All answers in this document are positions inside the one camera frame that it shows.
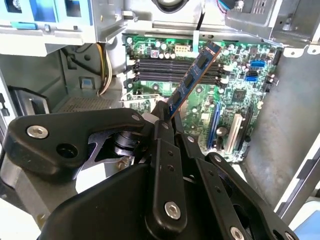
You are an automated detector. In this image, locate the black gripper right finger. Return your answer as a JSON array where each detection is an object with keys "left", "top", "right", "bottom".
[{"left": 171, "top": 112, "right": 299, "bottom": 240}]

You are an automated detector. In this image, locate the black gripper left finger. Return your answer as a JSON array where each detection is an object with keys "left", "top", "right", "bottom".
[{"left": 2, "top": 99, "right": 189, "bottom": 228}]

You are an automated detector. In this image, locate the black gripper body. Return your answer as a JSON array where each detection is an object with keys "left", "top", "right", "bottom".
[{"left": 39, "top": 162, "right": 231, "bottom": 240}]

